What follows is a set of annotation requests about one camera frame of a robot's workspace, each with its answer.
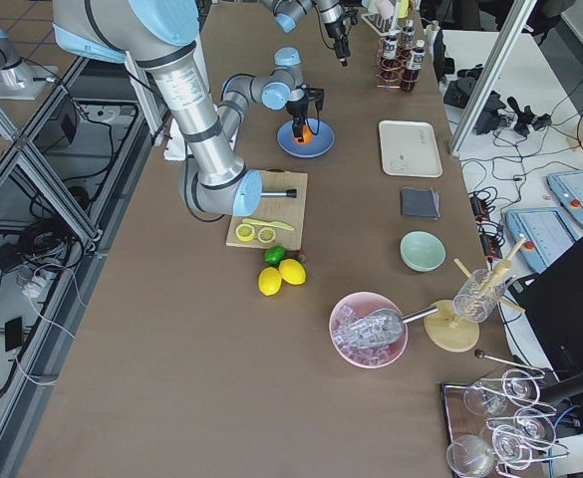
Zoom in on white camera mast base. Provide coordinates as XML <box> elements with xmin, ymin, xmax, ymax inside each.
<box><xmin>163</xmin><ymin>119</ymin><xmax>186</xmax><ymax>161</ymax></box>

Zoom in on left rear tea bottle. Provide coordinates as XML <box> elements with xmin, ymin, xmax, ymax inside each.
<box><xmin>400</xmin><ymin>19</ymin><xmax>415</xmax><ymax>49</ymax></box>

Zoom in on lemon half slice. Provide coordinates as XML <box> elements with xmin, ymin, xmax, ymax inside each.
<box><xmin>256</xmin><ymin>226</ymin><xmax>277</xmax><ymax>244</ymax></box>
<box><xmin>234</xmin><ymin>223</ymin><xmax>256</xmax><ymax>243</ymax></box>

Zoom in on aluminium frame post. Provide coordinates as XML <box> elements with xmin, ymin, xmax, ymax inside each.
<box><xmin>448</xmin><ymin>0</ymin><xmax>536</xmax><ymax>157</ymax></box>

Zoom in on lower lemon half slice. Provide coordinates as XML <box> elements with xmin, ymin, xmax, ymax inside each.
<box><xmin>234</xmin><ymin>223</ymin><xmax>256</xmax><ymax>243</ymax></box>

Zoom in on upper lemon half slice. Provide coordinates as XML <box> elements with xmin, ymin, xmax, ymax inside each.
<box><xmin>256</xmin><ymin>226</ymin><xmax>277</xmax><ymax>244</ymax></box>

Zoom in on grey folded cloth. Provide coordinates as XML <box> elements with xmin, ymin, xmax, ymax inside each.
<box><xmin>401</xmin><ymin>187</ymin><xmax>440</xmax><ymax>220</ymax></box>

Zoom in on right rear tea bottle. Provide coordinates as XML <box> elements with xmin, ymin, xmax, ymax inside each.
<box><xmin>379</xmin><ymin>30</ymin><xmax>400</xmax><ymax>85</ymax></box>

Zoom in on yellow plastic knife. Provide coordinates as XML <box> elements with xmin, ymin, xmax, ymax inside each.
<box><xmin>241</xmin><ymin>217</ymin><xmax>295</xmax><ymax>231</ymax></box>

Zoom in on copper wire bottle rack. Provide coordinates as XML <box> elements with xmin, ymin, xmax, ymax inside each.
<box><xmin>376</xmin><ymin>35</ymin><xmax>426</xmax><ymax>92</ymax></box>

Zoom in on wooden cutting board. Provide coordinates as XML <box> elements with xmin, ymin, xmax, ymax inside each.
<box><xmin>225</xmin><ymin>170</ymin><xmax>308</xmax><ymax>251</ymax></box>

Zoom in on mint green bowl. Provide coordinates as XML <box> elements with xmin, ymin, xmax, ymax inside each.
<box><xmin>400</xmin><ymin>231</ymin><xmax>446</xmax><ymax>273</ymax></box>

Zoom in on front tea bottle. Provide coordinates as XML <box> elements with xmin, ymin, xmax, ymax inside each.
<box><xmin>400</xmin><ymin>40</ymin><xmax>426</xmax><ymax>92</ymax></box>

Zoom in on lower whole lemon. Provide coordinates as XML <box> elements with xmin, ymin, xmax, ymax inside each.
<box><xmin>258</xmin><ymin>267</ymin><xmax>282</xmax><ymax>297</ymax></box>

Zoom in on tea bottle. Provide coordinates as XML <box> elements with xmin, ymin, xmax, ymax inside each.
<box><xmin>400</xmin><ymin>40</ymin><xmax>426</xmax><ymax>92</ymax></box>
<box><xmin>379</xmin><ymin>30</ymin><xmax>400</xmax><ymax>85</ymax></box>
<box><xmin>400</xmin><ymin>19</ymin><xmax>415</xmax><ymax>49</ymax></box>

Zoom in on wooden cup tree stand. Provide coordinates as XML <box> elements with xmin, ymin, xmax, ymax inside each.
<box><xmin>424</xmin><ymin>235</ymin><xmax>525</xmax><ymax>353</ymax></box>

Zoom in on black tray with glasses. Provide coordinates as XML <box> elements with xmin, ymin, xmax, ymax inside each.
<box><xmin>440</xmin><ymin>369</ymin><xmax>570</xmax><ymax>477</ymax></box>

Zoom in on blue round plate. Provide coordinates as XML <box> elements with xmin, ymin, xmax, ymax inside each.
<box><xmin>277</xmin><ymin>118</ymin><xmax>335</xmax><ymax>159</ymax></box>

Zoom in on cream rabbit tray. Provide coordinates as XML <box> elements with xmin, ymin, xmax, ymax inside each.
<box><xmin>378</xmin><ymin>119</ymin><xmax>442</xmax><ymax>178</ymax></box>

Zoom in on steel ice scoop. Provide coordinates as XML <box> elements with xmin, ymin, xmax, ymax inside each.
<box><xmin>355</xmin><ymin>306</ymin><xmax>438</xmax><ymax>349</ymax></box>

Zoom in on near teach pendant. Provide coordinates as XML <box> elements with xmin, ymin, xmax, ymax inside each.
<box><xmin>505</xmin><ymin>207</ymin><xmax>580</xmax><ymax>273</ymax></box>

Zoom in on pink bowl of ice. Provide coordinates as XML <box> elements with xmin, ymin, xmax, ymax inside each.
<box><xmin>329</xmin><ymin>292</ymin><xmax>409</xmax><ymax>368</ymax></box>

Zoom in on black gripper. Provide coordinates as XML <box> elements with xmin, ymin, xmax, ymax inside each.
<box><xmin>285</xmin><ymin>99</ymin><xmax>309</xmax><ymax>143</ymax></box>
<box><xmin>324</xmin><ymin>19</ymin><xmax>349</xmax><ymax>67</ymax></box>

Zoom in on green lime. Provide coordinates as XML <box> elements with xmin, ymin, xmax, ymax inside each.
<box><xmin>263</xmin><ymin>245</ymin><xmax>286</xmax><ymax>267</ymax></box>

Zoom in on orange tangerine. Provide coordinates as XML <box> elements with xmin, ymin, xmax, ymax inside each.
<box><xmin>292</xmin><ymin>125</ymin><xmax>314</xmax><ymax>145</ymax></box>

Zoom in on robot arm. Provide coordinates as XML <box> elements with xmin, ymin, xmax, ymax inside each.
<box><xmin>261</xmin><ymin>0</ymin><xmax>350</xmax><ymax>67</ymax></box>
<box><xmin>53</xmin><ymin>1</ymin><xmax>304</xmax><ymax>216</ymax></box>

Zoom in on clear glass on stand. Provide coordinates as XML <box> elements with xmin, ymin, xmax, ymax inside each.
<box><xmin>452</xmin><ymin>269</ymin><xmax>505</xmax><ymax>324</ymax></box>

